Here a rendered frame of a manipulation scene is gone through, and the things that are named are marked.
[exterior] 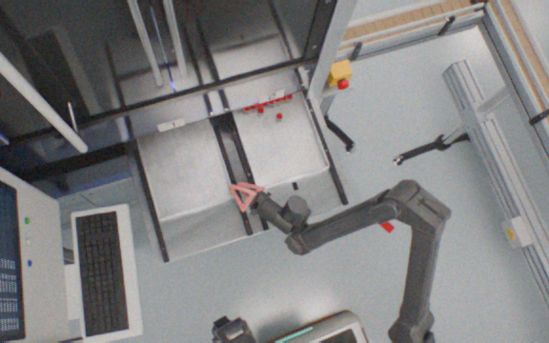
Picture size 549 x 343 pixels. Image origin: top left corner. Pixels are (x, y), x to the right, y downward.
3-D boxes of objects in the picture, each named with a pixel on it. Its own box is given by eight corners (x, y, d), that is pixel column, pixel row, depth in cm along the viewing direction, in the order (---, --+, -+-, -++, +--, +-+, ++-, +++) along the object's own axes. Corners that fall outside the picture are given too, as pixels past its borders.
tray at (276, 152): (227, 102, 179) (227, 98, 175) (295, 82, 182) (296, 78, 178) (256, 191, 171) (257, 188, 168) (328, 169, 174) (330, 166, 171)
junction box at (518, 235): (498, 222, 216) (510, 219, 207) (509, 219, 217) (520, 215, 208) (511, 249, 213) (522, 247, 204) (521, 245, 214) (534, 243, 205)
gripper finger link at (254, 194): (234, 176, 136) (263, 196, 135) (241, 174, 143) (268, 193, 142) (221, 196, 138) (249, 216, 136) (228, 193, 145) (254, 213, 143)
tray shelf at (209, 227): (120, 134, 176) (119, 132, 174) (308, 81, 184) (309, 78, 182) (157, 266, 165) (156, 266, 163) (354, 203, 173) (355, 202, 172)
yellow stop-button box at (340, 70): (322, 70, 175) (326, 59, 168) (341, 64, 176) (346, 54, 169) (330, 89, 173) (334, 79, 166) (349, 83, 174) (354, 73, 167)
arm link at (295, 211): (296, 257, 138) (315, 240, 143) (312, 237, 129) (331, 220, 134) (266, 226, 141) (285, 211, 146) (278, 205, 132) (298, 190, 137)
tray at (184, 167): (133, 129, 174) (132, 125, 171) (205, 108, 178) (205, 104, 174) (159, 220, 167) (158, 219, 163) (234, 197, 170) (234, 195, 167)
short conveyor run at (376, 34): (310, 79, 187) (316, 59, 171) (295, 43, 190) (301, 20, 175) (476, 31, 195) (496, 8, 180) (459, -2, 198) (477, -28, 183)
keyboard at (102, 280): (75, 217, 173) (73, 216, 171) (116, 211, 174) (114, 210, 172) (86, 337, 163) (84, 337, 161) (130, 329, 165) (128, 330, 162)
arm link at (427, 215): (439, 220, 98) (461, 195, 104) (377, 195, 106) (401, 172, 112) (415, 358, 124) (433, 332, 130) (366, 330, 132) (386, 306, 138)
